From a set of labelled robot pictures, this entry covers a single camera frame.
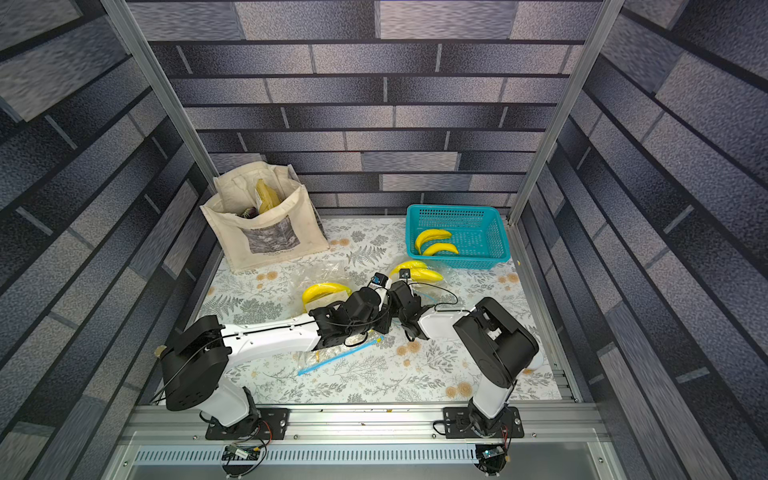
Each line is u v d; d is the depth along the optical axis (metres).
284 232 0.93
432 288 0.82
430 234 1.07
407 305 0.73
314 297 0.90
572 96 0.84
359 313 0.62
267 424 0.73
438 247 1.10
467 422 0.67
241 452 0.71
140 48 0.74
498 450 0.74
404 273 0.85
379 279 0.73
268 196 0.95
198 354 0.49
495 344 0.48
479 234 1.16
